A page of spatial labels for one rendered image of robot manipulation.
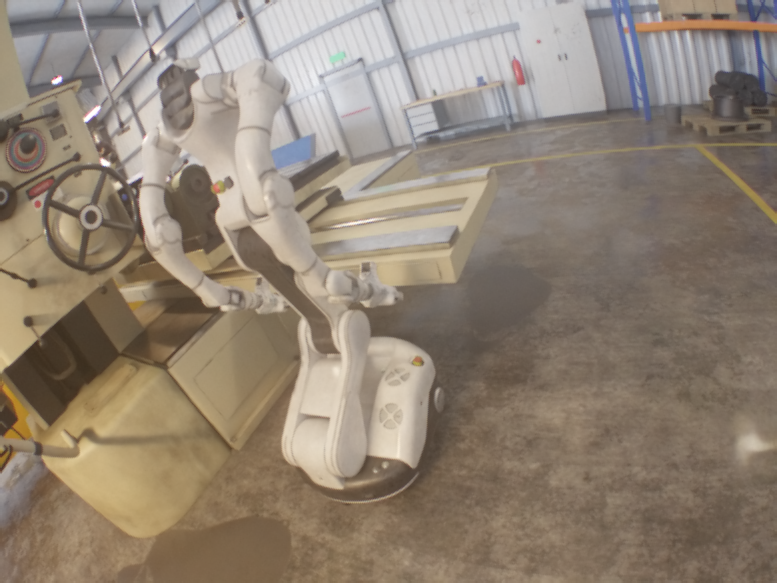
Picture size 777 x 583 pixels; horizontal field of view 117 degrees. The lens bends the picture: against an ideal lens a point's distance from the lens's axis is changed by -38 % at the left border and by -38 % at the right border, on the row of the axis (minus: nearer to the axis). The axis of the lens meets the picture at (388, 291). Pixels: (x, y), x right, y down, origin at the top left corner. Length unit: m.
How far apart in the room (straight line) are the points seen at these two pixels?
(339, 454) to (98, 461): 1.06
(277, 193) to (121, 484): 1.47
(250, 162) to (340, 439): 0.84
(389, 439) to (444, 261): 0.63
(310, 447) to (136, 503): 1.00
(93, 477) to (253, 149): 1.51
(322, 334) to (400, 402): 0.35
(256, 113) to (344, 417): 0.90
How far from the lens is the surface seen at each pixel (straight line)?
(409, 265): 1.31
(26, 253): 1.59
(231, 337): 1.99
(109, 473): 1.83
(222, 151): 1.04
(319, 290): 0.93
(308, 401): 1.34
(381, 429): 1.35
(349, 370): 1.26
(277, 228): 0.80
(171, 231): 1.15
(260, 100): 0.87
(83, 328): 2.29
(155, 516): 2.01
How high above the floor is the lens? 1.26
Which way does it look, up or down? 28 degrees down
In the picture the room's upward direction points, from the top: 21 degrees counter-clockwise
